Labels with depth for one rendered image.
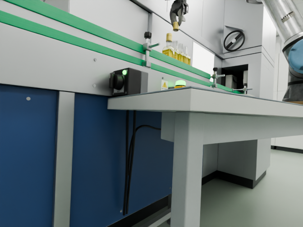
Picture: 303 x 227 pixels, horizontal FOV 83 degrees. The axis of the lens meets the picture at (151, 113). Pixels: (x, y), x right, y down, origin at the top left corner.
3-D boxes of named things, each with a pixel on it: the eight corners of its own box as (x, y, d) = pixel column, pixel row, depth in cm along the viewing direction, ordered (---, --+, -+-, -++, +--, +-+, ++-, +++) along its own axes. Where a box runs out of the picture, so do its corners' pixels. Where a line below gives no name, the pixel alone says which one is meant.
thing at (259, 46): (241, 78, 239) (244, 15, 239) (273, 75, 213) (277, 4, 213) (221, 67, 189) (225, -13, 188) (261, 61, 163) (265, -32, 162)
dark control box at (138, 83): (131, 99, 59) (132, 75, 59) (147, 99, 53) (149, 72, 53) (111, 97, 53) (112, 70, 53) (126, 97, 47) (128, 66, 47)
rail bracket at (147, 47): (147, 70, 67) (149, 35, 67) (162, 66, 62) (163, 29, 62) (140, 67, 64) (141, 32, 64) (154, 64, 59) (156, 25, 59)
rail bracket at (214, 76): (199, 88, 116) (200, 70, 116) (225, 87, 104) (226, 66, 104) (197, 88, 114) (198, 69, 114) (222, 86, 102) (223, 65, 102)
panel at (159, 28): (210, 88, 171) (212, 54, 171) (213, 88, 169) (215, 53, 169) (146, 69, 106) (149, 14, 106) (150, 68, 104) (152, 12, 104)
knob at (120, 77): (114, 90, 52) (105, 88, 49) (115, 75, 52) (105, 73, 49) (123, 89, 49) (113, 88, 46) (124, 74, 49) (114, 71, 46)
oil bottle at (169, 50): (166, 84, 101) (167, 48, 101) (174, 83, 97) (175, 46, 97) (160, 83, 97) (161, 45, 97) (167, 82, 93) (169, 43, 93)
